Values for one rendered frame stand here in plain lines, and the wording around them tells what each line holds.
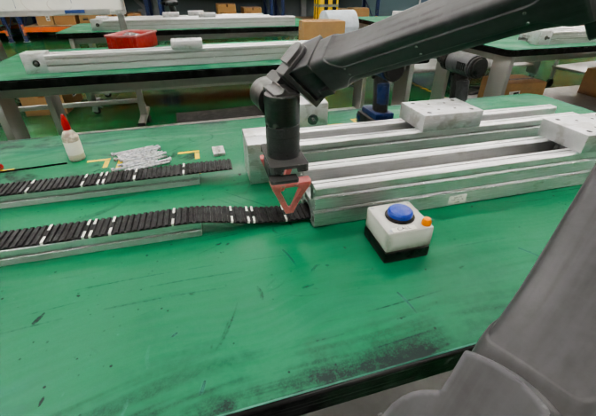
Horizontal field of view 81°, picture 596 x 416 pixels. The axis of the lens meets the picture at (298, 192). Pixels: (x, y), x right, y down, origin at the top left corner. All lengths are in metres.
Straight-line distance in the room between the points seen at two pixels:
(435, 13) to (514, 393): 0.35
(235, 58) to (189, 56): 0.25
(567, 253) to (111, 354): 0.47
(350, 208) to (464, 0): 0.37
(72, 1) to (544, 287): 3.39
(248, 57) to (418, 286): 1.77
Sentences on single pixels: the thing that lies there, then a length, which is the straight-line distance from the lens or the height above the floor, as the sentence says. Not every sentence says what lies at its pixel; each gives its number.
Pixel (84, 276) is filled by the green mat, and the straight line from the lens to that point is 0.64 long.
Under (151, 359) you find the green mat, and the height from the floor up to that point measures 0.78.
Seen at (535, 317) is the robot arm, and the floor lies 1.01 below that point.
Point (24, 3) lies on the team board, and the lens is 3.53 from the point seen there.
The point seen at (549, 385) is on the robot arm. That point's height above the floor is 1.00.
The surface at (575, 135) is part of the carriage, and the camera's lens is 0.93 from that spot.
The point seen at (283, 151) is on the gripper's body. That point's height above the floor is 0.93.
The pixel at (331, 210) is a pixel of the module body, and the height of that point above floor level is 0.81.
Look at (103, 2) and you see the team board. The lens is 3.40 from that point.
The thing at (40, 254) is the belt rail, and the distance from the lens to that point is 0.71.
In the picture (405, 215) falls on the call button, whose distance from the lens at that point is 0.58.
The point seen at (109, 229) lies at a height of 0.81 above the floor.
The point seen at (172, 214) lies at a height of 0.82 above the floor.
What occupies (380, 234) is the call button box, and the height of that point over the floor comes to 0.82.
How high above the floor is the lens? 1.17
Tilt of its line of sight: 31 degrees down
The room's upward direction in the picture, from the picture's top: straight up
